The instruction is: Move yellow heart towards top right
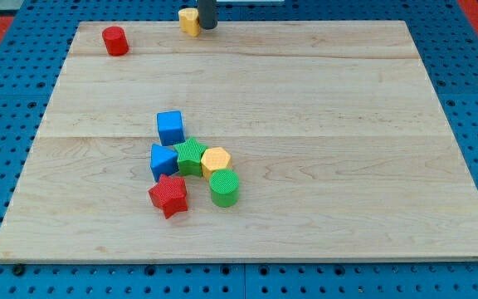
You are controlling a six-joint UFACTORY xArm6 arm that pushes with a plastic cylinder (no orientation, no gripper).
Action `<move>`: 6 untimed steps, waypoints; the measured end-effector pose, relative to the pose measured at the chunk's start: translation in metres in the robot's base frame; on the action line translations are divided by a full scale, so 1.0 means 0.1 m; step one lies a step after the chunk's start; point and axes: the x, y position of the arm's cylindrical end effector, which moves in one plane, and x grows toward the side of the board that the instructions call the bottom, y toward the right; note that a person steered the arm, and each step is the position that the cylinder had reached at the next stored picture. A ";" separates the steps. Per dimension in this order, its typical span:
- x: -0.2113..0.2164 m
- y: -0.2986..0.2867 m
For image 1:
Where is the green star block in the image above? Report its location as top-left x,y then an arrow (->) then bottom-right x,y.
173,137 -> 207,177

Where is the blue cube block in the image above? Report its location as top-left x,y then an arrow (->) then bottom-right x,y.
157,110 -> 185,146

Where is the red star block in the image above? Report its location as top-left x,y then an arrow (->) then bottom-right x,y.
148,174 -> 188,219

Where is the yellow hexagon block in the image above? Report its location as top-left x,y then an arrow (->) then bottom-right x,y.
201,147 -> 232,180

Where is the blue triangle block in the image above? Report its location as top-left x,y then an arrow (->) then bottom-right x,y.
150,144 -> 179,182

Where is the green cylinder block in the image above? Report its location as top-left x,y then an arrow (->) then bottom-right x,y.
209,169 -> 240,208

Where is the red cylinder block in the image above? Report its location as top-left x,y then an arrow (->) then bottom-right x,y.
102,26 -> 129,56

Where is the yellow heart block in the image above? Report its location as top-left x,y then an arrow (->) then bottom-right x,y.
178,7 -> 201,37

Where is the wooden board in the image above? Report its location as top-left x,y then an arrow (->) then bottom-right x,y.
0,21 -> 478,264

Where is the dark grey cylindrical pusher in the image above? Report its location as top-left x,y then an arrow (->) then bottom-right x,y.
197,0 -> 217,30

